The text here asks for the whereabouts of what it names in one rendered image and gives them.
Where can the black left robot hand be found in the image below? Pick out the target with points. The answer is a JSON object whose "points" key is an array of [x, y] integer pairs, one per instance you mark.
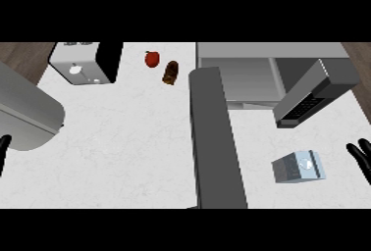
{"points": [[3, 143]]}

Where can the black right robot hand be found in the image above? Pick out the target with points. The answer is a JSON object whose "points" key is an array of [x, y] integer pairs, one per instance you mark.
{"points": [[362, 154]]}

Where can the pale blue milk carton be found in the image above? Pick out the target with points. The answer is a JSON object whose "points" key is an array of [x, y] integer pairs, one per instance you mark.
{"points": [[297, 167]]}

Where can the grey microwave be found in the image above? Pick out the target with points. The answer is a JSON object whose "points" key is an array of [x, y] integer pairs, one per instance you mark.
{"points": [[290, 78]]}

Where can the dark grey microwave door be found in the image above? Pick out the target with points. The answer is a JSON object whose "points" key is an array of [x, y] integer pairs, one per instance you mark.
{"points": [[214, 140]]}

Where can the silver and black toaster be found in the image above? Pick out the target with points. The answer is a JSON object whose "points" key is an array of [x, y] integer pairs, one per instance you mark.
{"points": [[87, 63]]}

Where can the red pepper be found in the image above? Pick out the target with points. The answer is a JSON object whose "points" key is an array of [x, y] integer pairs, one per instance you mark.
{"points": [[151, 59]]}

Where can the brown bottle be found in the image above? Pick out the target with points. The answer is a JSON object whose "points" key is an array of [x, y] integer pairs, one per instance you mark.
{"points": [[170, 73]]}

